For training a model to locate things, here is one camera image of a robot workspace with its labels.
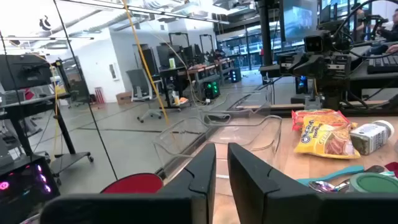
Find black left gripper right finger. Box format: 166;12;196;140
227;142;398;224

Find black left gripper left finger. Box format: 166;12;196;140
39;142;217;224

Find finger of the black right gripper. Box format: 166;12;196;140
259;63;293;79
277;52;308;68

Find orange ramen packet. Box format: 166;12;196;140
290;108;351;132

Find teal plastic spoon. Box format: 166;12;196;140
296;164;366;187

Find dark grey metal spoon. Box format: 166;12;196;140
364;164;387;174

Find green lid spice jar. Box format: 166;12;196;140
347;172;398;194

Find red roast beef ramen packet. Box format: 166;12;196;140
384;161;398;179

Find computer tower blue lights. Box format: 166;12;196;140
229;67;243;84

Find red bowl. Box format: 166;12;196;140
99;172;164;194

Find dark grey desk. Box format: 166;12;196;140
348;45;398;91

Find backlit black keyboard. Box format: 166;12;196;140
366;54;398;75

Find person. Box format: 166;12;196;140
354;7;367;43
366;8;398;56

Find computer tower green lights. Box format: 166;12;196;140
202;79;221;101

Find long wooden office desk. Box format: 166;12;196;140
159;57;236;110

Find sesame seasoning jar white label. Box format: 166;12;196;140
349;119;396;156

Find black rolling stand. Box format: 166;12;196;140
49;58;95;175

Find cardboard box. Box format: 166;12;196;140
115;91;133;106

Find grey office chair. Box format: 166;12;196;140
125;68;165;124

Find red white striped box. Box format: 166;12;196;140
94;86;106;105

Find computer tower pink lights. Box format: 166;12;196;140
0;154;62;224

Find black monitor on stand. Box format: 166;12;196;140
0;54;54;91

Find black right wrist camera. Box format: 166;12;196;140
303;34;325;54

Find black vertical post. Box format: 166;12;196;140
257;0;274;67

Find large wall display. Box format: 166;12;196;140
281;0;318;43

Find yellow hanging cable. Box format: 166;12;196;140
121;0;170;126

